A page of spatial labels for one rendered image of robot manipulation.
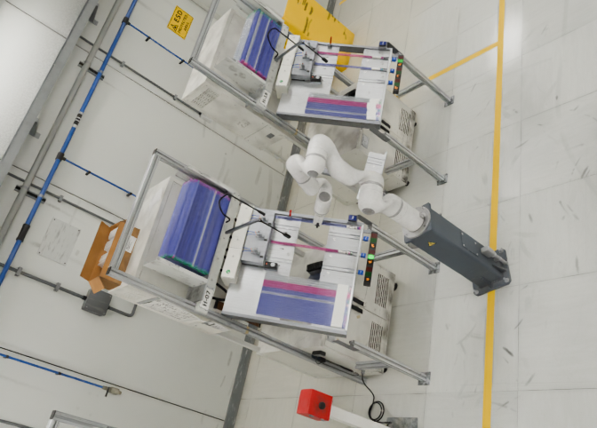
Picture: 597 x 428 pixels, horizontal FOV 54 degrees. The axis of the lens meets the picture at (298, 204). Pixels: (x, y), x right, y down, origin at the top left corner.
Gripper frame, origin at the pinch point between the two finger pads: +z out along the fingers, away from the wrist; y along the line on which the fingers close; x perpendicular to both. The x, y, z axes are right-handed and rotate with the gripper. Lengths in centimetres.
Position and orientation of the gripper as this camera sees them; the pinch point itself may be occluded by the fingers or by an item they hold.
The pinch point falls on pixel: (317, 222)
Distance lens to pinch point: 339.0
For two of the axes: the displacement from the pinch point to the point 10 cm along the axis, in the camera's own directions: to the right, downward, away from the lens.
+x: 9.8, 2.1, -0.2
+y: -2.0, 8.5, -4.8
